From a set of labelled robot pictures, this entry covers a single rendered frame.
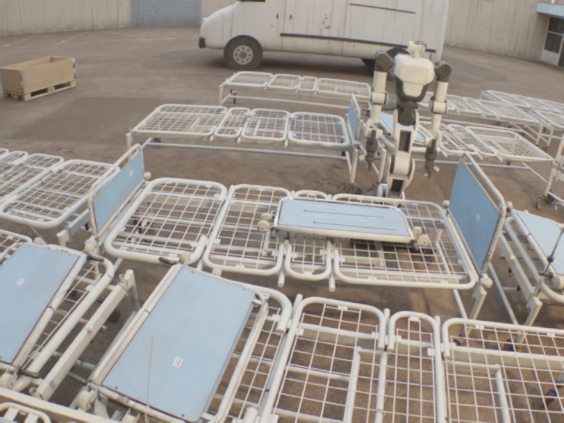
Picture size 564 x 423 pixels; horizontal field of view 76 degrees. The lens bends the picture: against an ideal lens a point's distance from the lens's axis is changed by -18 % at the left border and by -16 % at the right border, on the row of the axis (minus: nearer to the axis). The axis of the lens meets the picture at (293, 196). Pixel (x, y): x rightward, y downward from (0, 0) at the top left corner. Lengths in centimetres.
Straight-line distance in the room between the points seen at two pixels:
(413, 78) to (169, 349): 222
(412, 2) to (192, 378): 899
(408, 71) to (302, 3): 642
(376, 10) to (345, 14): 68
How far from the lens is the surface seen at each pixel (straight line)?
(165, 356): 152
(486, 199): 226
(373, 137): 297
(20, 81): 784
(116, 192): 245
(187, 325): 162
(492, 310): 292
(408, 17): 963
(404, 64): 288
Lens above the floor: 171
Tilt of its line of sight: 27 degrees down
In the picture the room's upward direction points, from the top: 5 degrees clockwise
